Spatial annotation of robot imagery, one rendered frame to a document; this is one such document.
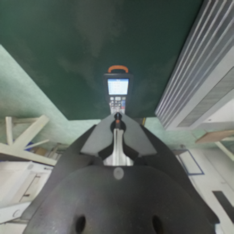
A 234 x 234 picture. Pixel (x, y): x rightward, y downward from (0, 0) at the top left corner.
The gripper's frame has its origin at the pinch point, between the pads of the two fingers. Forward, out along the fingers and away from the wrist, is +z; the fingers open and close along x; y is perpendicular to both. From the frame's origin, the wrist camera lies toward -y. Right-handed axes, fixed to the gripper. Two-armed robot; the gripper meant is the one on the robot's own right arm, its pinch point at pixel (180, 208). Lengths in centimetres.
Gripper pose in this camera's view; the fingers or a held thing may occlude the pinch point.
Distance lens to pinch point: 45.5
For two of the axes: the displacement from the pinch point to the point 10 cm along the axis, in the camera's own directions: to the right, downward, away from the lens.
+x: 7.8, -3.9, -4.9
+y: 5.9, 1.9, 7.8
